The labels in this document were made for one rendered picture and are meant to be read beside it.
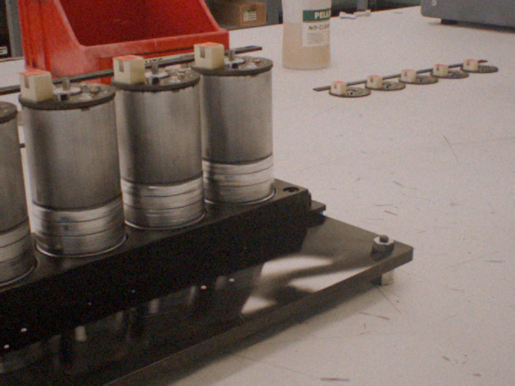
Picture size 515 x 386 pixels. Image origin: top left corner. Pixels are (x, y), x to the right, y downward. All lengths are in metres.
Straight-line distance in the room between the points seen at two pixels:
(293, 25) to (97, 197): 0.36
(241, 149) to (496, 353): 0.09
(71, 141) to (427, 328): 0.10
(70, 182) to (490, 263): 0.13
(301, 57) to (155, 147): 0.34
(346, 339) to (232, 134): 0.07
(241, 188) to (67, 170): 0.06
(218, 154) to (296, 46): 0.32
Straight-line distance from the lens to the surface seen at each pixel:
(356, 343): 0.22
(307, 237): 0.25
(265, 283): 0.22
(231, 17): 5.24
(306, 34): 0.56
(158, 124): 0.23
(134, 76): 0.23
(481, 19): 0.74
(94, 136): 0.21
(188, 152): 0.23
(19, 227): 0.21
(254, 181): 0.25
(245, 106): 0.24
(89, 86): 0.23
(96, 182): 0.22
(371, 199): 0.32
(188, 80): 0.23
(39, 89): 0.21
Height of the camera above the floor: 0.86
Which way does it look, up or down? 20 degrees down
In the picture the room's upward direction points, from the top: 1 degrees counter-clockwise
